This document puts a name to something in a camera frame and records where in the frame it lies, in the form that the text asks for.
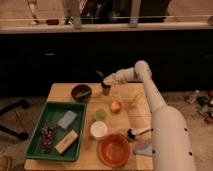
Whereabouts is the black white brush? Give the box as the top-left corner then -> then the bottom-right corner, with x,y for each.
127,127 -> 150,139

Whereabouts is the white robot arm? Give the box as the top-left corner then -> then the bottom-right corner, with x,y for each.
103,60 -> 196,171

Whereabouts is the grey cloth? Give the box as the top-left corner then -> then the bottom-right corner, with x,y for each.
133,141 -> 152,157

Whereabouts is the white cup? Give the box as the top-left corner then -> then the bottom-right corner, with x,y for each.
90,121 -> 108,140

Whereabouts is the yellow banana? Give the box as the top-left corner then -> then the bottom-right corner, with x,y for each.
130,93 -> 142,108

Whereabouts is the orange plastic bowl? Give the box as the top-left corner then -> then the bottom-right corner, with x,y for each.
97,134 -> 131,168

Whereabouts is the dark green bowl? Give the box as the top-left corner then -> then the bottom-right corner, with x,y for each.
71,84 -> 92,103

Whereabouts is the small green cup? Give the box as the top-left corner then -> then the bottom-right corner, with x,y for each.
93,109 -> 107,121

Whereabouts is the black chair base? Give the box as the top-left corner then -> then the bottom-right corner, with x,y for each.
0,98 -> 30,141

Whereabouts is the metal cup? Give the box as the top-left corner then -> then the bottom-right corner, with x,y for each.
101,83 -> 111,96

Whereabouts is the wooden block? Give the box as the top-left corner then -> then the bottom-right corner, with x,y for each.
55,130 -> 78,154

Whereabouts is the orange fruit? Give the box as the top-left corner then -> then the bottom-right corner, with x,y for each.
110,100 -> 122,113

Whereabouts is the bunch of red grapes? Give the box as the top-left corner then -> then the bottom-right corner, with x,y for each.
41,125 -> 55,153

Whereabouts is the green plastic tray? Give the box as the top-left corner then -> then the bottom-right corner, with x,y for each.
25,102 -> 87,162

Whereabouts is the blue sponge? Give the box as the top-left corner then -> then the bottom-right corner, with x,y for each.
57,111 -> 77,129

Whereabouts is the person in dark clothes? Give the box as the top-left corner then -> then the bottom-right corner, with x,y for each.
79,0 -> 134,24

